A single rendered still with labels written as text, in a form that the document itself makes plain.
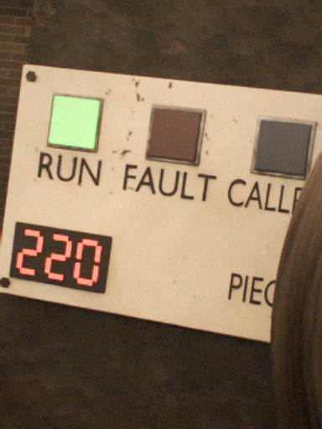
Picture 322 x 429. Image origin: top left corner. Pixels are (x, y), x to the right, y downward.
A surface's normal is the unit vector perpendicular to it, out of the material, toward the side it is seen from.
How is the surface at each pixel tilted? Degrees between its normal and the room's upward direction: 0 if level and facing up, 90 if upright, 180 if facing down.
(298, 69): 90
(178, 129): 90
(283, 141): 90
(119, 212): 90
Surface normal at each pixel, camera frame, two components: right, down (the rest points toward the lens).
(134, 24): -0.28, 0.01
